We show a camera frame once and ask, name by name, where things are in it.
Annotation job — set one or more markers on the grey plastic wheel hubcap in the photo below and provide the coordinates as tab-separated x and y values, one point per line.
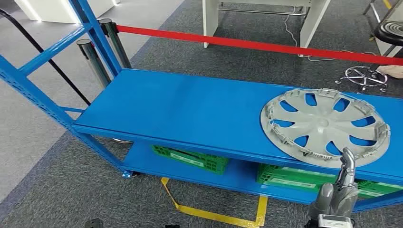
318	126

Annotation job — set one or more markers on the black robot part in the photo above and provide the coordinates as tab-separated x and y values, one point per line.
172	226

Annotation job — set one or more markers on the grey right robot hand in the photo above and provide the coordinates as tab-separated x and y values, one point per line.
344	198

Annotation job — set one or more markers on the black stool chrome base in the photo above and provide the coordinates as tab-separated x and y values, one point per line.
390	33

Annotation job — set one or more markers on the white desk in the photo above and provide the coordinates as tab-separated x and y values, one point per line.
210	22

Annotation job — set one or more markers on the black curved floor stand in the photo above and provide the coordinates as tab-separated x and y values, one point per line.
72	85

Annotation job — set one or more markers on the grey metal frame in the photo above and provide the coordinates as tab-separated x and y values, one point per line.
375	12

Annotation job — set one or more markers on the blue metal shelf rack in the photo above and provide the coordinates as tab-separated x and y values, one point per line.
189	107

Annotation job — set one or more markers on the green plastic crate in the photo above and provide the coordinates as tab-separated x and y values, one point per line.
201	162
283	179
377	188

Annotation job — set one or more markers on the white lit podium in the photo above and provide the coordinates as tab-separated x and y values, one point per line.
56	11

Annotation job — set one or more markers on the red barrier belt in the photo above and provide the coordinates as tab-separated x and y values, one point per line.
252	44

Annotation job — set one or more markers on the person's pale shoe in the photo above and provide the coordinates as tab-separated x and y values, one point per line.
393	71

